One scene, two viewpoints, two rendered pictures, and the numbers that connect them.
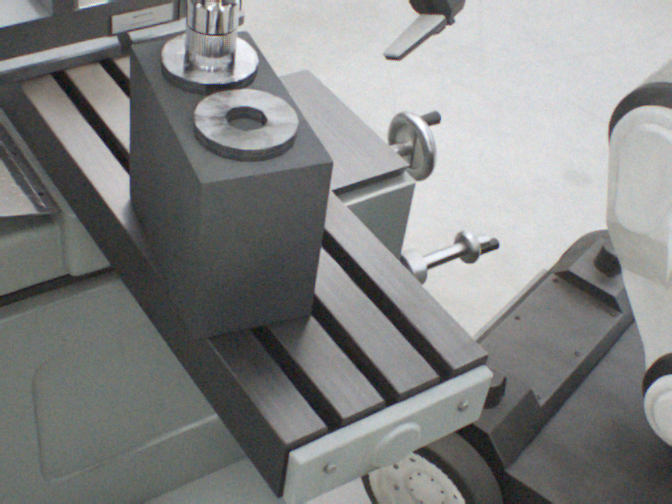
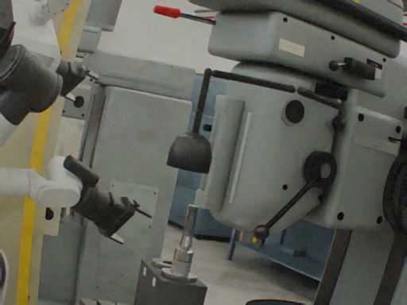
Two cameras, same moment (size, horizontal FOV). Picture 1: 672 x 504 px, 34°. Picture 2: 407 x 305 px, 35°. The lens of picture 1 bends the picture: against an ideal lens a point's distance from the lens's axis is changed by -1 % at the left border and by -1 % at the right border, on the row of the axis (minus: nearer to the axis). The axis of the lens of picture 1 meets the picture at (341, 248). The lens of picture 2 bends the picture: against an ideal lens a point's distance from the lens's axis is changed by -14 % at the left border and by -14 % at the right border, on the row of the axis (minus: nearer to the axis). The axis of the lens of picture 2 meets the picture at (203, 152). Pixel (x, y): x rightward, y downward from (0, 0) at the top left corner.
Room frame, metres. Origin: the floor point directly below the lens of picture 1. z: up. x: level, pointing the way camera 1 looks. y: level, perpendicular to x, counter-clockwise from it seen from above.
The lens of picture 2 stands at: (2.55, 0.47, 1.51)
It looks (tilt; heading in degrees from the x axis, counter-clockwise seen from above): 3 degrees down; 191
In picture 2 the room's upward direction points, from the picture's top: 12 degrees clockwise
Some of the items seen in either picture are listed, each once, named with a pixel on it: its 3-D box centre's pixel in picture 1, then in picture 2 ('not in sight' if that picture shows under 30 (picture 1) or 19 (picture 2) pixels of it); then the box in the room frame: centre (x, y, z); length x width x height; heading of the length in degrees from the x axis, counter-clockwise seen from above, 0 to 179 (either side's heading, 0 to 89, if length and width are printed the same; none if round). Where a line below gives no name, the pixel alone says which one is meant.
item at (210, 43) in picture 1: (211, 31); (181, 263); (0.87, 0.15, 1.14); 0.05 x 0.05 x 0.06
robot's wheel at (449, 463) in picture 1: (429, 488); not in sight; (0.90, -0.16, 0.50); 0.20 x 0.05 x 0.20; 58
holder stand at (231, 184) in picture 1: (221, 174); (167, 300); (0.83, 0.12, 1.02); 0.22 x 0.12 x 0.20; 30
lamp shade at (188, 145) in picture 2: not in sight; (191, 150); (1.36, 0.22, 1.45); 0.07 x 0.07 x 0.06
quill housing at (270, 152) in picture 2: not in sight; (272, 149); (1.14, 0.33, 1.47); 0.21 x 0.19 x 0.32; 40
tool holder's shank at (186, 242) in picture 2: not in sight; (189, 228); (0.87, 0.15, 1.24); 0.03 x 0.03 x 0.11
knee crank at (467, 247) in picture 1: (448, 254); not in sight; (1.37, -0.17, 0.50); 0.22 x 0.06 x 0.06; 130
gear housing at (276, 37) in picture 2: not in sight; (304, 53); (1.11, 0.36, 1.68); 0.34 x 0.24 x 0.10; 130
